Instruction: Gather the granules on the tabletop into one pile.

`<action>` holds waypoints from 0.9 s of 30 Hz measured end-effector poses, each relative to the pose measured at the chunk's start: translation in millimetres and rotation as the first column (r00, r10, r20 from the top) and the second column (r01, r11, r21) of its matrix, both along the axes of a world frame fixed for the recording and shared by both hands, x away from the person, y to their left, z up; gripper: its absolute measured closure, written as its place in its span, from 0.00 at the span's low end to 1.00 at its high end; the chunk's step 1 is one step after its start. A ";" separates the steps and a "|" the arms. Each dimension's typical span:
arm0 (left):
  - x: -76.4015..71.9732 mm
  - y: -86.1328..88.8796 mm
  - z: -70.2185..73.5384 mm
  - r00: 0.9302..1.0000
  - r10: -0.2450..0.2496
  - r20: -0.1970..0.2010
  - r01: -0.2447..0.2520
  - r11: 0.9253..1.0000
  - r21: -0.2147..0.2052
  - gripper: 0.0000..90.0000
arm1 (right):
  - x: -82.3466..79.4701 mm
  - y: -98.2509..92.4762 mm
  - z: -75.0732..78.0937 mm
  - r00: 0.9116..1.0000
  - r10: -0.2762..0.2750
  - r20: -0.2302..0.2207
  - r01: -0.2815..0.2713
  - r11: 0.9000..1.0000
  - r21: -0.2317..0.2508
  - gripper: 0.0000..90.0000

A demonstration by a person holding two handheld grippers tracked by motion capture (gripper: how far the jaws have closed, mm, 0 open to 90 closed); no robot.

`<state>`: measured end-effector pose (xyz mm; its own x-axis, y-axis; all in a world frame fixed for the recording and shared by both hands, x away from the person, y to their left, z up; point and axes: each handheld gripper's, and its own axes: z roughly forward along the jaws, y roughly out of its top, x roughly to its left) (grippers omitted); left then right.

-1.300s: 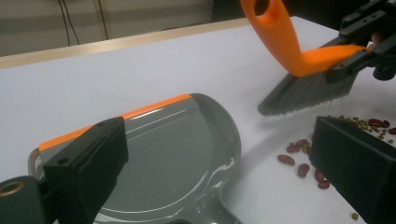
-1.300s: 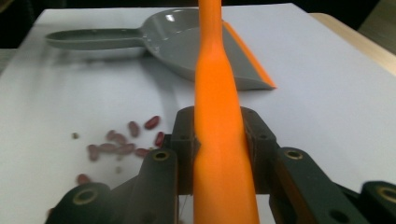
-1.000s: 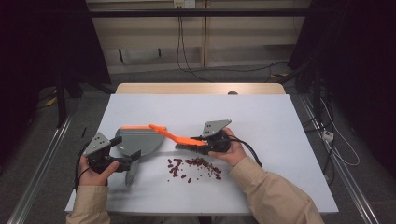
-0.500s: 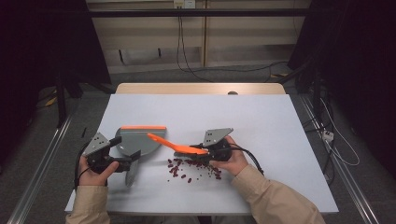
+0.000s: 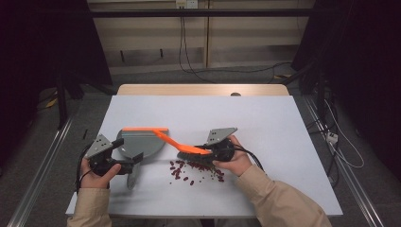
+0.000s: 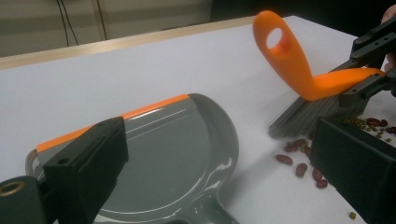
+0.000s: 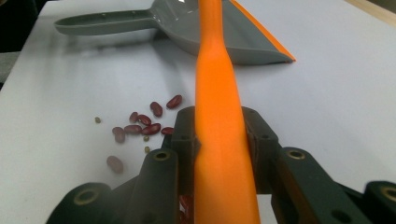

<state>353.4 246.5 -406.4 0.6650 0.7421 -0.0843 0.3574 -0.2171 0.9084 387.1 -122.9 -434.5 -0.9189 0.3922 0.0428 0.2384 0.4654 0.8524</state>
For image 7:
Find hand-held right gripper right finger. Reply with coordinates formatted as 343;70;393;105
241;105;283;195

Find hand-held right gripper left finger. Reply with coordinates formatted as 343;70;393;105
162;105;202;200

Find red kidney beans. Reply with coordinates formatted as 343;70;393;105
106;94;195;224

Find orange brush with grey bristles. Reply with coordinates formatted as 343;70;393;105
193;0;262;224

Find small green mung beans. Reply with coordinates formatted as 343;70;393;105
94;116;152;154

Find grey dustpan with orange edge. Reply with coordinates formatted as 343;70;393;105
54;0;297;66

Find wooden table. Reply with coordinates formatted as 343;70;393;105
344;0;396;29

